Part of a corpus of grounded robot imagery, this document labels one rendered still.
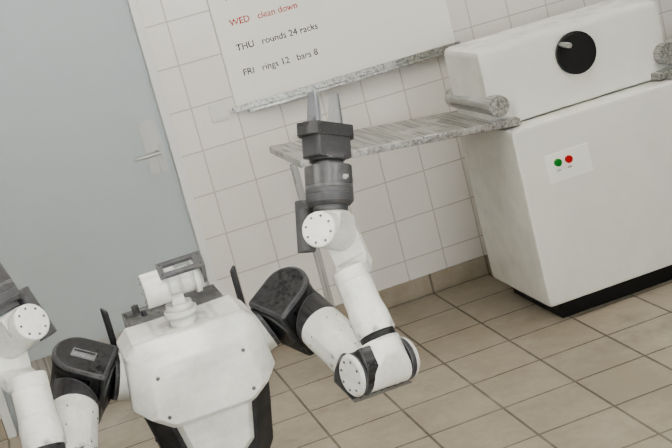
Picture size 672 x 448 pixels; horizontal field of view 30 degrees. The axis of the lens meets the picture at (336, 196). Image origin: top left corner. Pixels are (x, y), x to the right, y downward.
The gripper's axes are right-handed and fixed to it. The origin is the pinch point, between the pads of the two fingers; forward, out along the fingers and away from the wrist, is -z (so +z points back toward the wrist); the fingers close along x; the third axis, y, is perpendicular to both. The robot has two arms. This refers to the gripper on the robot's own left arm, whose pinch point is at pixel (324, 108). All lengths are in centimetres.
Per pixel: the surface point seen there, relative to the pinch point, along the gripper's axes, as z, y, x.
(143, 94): -82, 288, -164
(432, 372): 49, 185, -229
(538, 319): 29, 169, -282
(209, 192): -39, 283, -196
